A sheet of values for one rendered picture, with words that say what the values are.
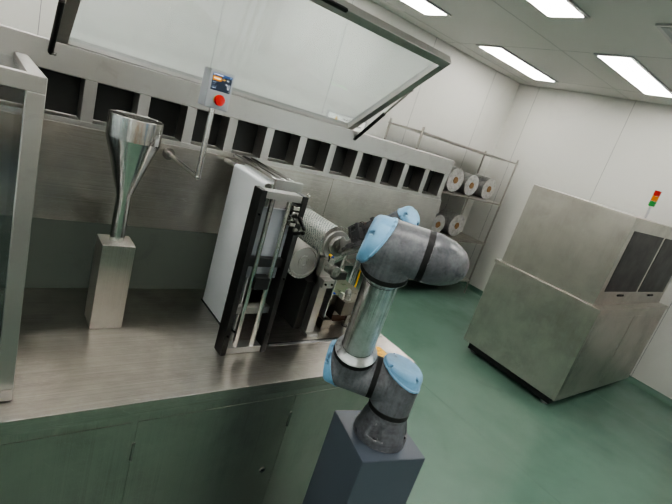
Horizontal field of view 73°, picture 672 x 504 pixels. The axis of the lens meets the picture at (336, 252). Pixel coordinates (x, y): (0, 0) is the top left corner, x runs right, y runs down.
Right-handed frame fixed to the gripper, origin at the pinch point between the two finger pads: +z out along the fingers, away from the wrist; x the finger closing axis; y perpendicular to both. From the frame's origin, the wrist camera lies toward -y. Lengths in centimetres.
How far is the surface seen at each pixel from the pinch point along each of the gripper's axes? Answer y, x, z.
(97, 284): -7, 77, 20
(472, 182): 158, -365, 156
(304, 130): 52, 6, 5
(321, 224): 12.6, 4.6, 4.2
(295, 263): -2.1, 16.1, 7.6
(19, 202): -2, 99, -22
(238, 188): 23.5, 36.2, 7.2
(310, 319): -20.8, 5.8, 16.9
